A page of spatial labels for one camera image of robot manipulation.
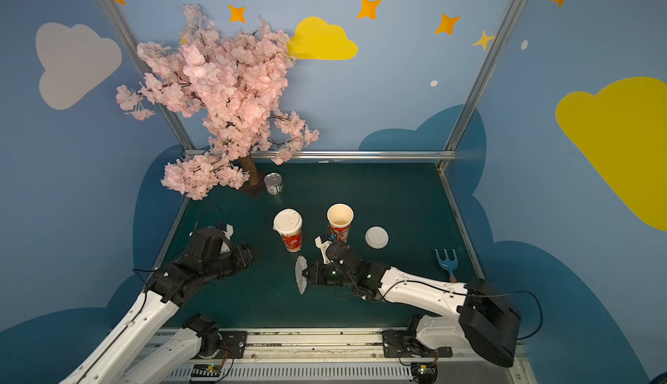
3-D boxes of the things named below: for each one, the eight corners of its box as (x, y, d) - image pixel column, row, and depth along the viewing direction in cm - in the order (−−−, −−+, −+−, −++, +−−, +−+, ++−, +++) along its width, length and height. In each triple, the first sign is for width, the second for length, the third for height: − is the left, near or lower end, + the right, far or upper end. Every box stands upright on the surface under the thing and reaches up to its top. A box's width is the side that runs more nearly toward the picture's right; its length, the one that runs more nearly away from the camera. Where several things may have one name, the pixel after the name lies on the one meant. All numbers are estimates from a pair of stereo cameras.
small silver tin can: (265, 194, 112) (262, 186, 108) (268, 181, 118) (265, 172, 113) (282, 195, 113) (279, 186, 108) (284, 181, 118) (282, 172, 113)
